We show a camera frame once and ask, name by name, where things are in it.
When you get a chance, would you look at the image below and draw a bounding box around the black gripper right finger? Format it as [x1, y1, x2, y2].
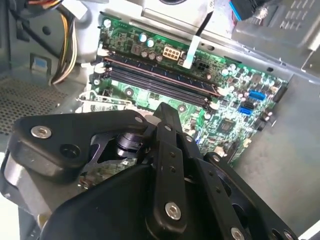
[167, 104, 300, 240]

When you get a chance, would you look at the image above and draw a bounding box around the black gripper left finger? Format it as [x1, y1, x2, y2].
[0, 102, 188, 236]

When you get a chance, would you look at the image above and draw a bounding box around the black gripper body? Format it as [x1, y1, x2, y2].
[39, 163, 226, 240]

